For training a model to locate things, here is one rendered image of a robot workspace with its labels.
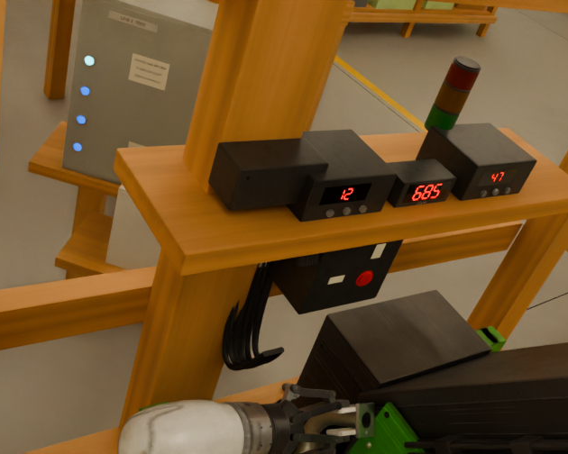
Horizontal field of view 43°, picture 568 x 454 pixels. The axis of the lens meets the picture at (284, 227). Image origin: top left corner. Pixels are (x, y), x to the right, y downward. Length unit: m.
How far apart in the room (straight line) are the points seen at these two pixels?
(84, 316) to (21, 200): 2.32
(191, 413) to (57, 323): 0.36
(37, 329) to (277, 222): 0.45
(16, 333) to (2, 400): 1.48
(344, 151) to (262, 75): 0.21
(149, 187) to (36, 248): 2.28
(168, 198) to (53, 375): 1.83
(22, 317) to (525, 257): 1.23
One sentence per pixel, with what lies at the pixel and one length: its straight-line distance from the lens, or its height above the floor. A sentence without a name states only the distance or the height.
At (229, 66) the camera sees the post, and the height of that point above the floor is 1.73.
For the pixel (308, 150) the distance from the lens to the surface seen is 1.05.
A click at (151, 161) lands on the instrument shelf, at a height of 1.54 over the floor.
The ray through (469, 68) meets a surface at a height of 1.73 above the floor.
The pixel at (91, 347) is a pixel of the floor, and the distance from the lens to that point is 2.90.
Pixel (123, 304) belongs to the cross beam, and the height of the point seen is 1.24.
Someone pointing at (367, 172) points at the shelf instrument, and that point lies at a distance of 1.08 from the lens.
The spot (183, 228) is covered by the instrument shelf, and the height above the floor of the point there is 1.54.
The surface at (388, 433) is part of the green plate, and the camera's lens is 1.24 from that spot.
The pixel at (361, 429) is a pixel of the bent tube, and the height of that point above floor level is 1.23.
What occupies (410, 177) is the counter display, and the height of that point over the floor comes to 1.59.
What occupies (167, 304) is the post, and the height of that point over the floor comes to 1.29.
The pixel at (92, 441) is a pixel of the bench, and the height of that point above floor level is 0.88.
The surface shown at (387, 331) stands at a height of 1.24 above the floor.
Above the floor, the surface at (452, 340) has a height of 1.24.
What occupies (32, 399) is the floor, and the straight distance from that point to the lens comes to 2.72.
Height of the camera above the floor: 2.12
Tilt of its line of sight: 34 degrees down
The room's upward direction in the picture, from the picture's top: 20 degrees clockwise
